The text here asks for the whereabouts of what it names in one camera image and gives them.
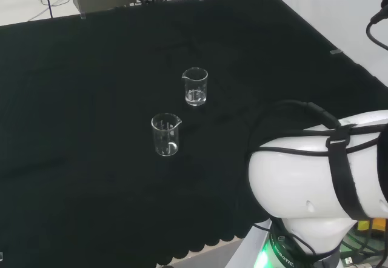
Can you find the clear glass beaker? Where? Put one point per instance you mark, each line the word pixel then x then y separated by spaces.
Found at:
pixel 165 146
pixel 195 93

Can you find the black table cloth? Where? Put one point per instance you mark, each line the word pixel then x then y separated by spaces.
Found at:
pixel 91 128

